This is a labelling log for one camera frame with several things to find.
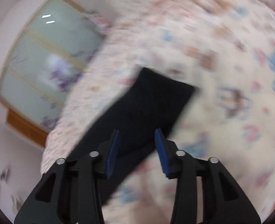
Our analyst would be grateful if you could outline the black pants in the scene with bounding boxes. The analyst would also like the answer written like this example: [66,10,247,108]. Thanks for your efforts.
[68,68,196,204]

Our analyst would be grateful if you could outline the wooden door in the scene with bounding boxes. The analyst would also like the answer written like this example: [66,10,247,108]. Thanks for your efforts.
[6,109,48,148]

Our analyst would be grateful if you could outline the frosted glass sliding wardrobe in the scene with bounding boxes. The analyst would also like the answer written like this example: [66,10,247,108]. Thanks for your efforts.
[0,0,104,132]

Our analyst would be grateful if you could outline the floral teddy print blanket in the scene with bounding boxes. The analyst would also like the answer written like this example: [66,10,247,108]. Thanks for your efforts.
[40,0,275,221]

